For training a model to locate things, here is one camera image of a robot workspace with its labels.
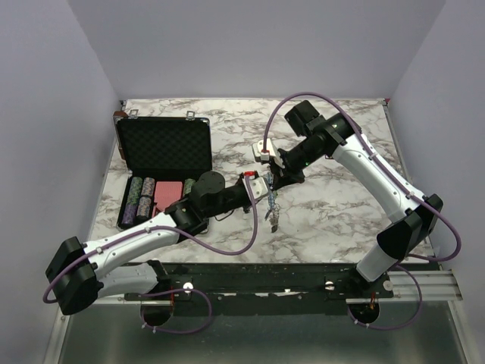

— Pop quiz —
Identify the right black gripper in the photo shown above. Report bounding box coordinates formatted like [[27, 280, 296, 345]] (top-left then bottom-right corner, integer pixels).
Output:
[[268, 140, 324, 190]]

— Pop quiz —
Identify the grey spiky metal ring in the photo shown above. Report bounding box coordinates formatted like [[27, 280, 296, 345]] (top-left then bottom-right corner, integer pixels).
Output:
[[263, 172, 282, 233]]

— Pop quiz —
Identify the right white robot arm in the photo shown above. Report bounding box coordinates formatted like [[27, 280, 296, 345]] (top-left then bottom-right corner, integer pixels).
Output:
[[253, 100, 443, 297]]

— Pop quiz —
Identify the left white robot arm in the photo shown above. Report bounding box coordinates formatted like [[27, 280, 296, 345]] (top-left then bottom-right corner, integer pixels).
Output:
[[42, 171, 271, 315]]

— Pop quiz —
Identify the blue silicone band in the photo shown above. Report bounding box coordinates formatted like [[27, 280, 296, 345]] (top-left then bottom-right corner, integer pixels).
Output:
[[268, 190, 276, 211]]

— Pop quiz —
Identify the green red chip stack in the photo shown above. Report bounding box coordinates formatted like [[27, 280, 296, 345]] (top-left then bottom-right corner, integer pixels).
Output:
[[183, 178, 196, 196]]

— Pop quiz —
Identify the pink playing card deck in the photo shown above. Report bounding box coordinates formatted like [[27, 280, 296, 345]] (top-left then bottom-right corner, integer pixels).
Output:
[[154, 181, 183, 204]]

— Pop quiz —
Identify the black poker chip case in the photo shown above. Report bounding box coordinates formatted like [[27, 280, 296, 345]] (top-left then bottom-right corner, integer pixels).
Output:
[[113, 111, 212, 231]]

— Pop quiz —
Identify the grey poker chip stack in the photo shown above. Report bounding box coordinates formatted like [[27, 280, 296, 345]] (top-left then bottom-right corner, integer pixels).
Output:
[[141, 177, 156, 198]]

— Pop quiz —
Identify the grey lower chip stack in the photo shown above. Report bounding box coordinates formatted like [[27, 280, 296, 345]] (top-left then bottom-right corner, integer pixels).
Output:
[[136, 196, 152, 221]]

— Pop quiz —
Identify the green poker chip stack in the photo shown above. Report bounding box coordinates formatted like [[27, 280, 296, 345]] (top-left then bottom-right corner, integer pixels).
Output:
[[127, 177, 143, 206]]

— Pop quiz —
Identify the purple poker chip stack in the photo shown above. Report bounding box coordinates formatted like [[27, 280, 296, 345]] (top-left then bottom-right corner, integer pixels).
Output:
[[121, 204, 138, 226]]

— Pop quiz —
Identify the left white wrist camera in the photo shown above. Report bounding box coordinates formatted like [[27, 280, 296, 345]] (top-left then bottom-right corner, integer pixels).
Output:
[[242, 175, 270, 202]]

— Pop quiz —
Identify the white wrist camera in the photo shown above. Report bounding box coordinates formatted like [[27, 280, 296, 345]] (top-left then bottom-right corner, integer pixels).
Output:
[[242, 175, 270, 202], [252, 138, 284, 168]]

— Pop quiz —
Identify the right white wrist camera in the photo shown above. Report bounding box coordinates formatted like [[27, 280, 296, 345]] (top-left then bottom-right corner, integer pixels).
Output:
[[252, 138, 284, 168]]

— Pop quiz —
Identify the black mounting base plate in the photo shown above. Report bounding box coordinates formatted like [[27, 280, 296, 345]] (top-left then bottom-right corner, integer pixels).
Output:
[[125, 261, 393, 316]]

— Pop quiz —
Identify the aluminium frame rail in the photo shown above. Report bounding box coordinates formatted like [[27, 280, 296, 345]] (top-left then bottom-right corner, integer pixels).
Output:
[[45, 264, 466, 363]]

